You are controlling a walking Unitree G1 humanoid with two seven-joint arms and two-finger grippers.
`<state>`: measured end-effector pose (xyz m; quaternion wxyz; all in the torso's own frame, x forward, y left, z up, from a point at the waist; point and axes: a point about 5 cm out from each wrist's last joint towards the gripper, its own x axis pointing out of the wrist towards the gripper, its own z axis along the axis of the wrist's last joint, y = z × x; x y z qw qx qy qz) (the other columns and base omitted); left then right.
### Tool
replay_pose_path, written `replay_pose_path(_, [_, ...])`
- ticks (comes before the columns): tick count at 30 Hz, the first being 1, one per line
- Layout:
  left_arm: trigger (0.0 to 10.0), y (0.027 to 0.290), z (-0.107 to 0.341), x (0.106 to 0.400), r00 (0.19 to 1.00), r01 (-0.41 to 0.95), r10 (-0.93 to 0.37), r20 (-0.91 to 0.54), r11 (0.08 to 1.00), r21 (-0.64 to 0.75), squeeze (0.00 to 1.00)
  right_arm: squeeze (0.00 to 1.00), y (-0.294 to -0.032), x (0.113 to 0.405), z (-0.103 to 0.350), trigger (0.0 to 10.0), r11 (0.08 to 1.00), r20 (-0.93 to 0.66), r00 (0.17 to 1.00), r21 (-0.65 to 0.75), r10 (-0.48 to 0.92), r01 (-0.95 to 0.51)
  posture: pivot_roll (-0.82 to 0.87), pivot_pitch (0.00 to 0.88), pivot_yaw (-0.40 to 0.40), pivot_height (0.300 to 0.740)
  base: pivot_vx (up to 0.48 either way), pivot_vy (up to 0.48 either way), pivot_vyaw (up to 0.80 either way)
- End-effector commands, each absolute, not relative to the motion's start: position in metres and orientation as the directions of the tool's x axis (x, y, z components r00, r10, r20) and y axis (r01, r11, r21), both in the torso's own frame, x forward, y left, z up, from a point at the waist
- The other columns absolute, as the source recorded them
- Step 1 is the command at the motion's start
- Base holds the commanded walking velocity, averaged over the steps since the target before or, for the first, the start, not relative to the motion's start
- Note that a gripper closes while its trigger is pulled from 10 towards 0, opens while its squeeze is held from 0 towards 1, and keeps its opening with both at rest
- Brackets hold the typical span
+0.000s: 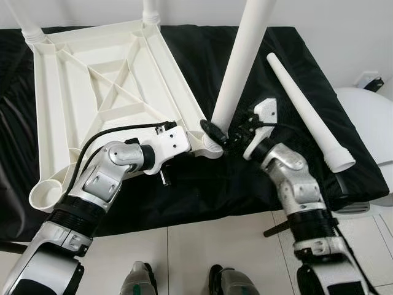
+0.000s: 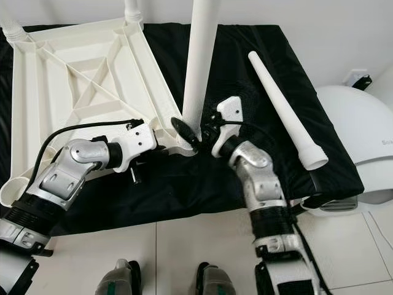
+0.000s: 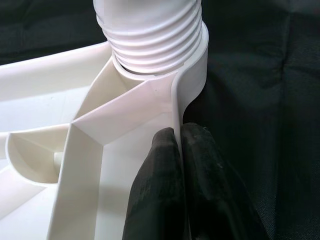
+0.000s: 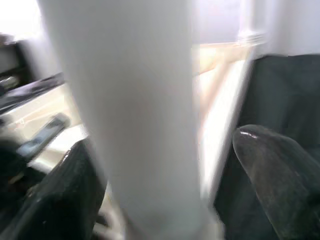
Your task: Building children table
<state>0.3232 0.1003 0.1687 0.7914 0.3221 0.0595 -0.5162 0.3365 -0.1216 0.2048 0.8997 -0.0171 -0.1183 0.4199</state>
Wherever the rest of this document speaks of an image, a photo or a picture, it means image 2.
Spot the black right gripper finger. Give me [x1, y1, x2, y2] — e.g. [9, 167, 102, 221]
[170, 117, 201, 152]

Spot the white ribbed plastic table top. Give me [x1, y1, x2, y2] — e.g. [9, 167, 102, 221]
[0, 18, 198, 207]

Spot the black quilted bench cover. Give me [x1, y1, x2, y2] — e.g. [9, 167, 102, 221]
[0, 25, 365, 237]

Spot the silver robot left leg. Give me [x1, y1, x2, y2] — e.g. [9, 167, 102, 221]
[98, 259, 141, 295]

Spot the silver robot leg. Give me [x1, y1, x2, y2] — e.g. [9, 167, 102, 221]
[195, 262, 246, 295]
[98, 259, 141, 295]

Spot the black metal bench leg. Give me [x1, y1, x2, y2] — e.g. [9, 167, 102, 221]
[285, 203, 306, 216]

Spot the silver robot right leg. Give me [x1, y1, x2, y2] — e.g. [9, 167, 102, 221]
[195, 262, 246, 295]

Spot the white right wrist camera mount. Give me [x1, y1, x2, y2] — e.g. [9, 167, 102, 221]
[211, 96, 244, 158]

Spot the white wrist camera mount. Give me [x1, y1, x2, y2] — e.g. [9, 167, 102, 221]
[111, 122, 159, 173]
[211, 96, 244, 158]

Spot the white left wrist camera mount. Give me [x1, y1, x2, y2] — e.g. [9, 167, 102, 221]
[111, 122, 159, 173]

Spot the wall socket with black plug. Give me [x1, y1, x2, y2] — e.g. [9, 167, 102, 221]
[347, 71, 373, 90]

